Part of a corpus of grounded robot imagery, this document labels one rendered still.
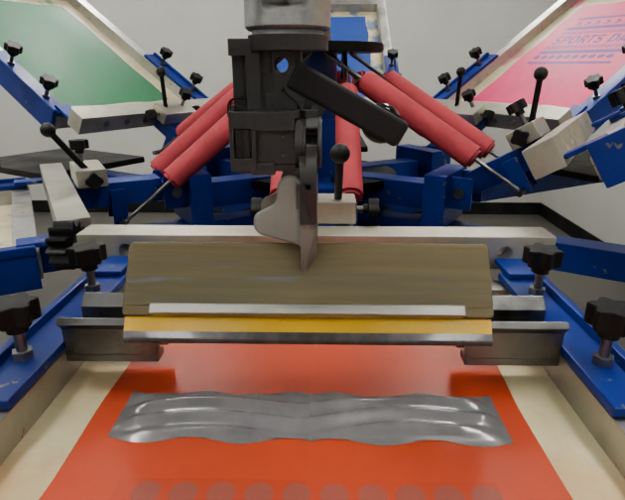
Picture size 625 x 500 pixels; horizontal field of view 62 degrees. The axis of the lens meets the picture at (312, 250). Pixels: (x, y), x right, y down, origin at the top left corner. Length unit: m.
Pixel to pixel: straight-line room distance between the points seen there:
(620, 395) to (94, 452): 0.45
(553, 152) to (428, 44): 3.86
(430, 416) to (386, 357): 0.11
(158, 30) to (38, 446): 4.43
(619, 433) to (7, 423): 0.51
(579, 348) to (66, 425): 0.50
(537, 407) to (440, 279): 0.16
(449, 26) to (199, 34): 2.06
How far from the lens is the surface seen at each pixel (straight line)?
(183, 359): 0.61
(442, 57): 4.72
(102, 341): 0.58
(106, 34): 2.24
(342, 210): 0.78
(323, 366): 0.58
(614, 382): 0.55
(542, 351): 0.58
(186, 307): 0.50
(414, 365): 0.60
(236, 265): 0.51
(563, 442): 0.53
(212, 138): 1.14
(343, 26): 2.51
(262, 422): 0.50
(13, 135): 5.39
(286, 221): 0.48
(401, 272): 0.51
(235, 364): 0.59
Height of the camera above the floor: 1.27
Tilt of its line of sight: 19 degrees down
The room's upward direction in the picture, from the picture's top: straight up
